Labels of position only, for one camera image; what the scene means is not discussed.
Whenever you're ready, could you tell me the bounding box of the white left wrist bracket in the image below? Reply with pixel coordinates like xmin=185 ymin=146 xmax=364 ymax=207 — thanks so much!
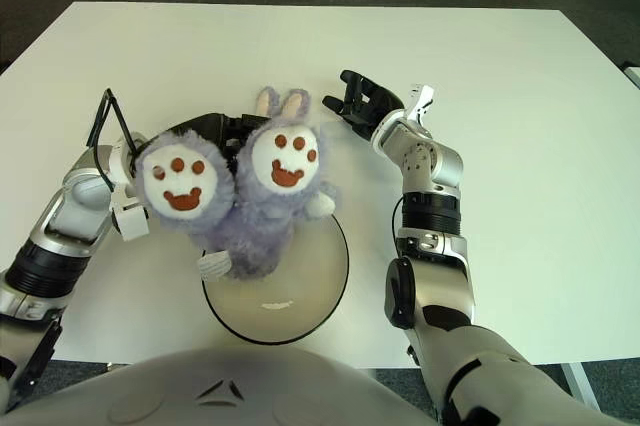
xmin=107 ymin=133 xmax=151 ymax=242

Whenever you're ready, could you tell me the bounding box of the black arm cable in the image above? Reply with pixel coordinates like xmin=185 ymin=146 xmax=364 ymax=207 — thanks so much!
xmin=391 ymin=195 xmax=407 ymax=260
xmin=88 ymin=88 xmax=147 ymax=192

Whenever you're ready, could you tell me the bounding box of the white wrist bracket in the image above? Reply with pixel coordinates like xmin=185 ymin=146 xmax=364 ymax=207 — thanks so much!
xmin=403 ymin=83 xmax=436 ymax=123
xmin=107 ymin=133 xmax=151 ymax=242

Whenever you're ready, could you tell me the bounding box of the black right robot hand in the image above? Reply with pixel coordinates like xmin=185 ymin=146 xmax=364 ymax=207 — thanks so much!
xmin=322 ymin=69 xmax=406 ymax=142

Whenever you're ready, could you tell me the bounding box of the white table leg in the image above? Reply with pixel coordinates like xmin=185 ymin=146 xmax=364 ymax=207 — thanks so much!
xmin=559 ymin=360 xmax=609 ymax=407

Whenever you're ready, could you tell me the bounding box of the white furniture edge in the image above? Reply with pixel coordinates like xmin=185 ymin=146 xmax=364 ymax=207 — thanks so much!
xmin=622 ymin=61 xmax=640 ymax=93

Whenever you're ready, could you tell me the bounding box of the purple plush rabbit doll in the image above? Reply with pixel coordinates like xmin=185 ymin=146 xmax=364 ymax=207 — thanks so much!
xmin=132 ymin=87 xmax=342 ymax=281

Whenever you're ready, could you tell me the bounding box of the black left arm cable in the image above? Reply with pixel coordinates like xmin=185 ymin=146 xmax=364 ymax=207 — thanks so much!
xmin=88 ymin=88 xmax=147 ymax=192

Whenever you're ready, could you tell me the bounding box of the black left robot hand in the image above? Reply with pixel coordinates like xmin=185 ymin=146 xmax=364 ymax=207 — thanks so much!
xmin=167 ymin=112 xmax=274 ymax=172

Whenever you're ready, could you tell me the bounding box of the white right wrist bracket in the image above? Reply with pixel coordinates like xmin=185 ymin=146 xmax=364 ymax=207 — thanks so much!
xmin=403 ymin=83 xmax=436 ymax=123

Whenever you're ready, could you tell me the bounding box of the grey robot torso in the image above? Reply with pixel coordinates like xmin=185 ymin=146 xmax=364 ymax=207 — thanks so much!
xmin=0 ymin=343 xmax=451 ymax=426

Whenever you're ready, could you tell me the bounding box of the white plate with black rim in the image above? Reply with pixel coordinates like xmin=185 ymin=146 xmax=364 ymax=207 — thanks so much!
xmin=201 ymin=209 xmax=350 ymax=346

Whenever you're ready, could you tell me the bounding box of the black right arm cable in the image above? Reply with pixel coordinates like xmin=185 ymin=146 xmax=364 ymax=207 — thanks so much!
xmin=391 ymin=195 xmax=407 ymax=260

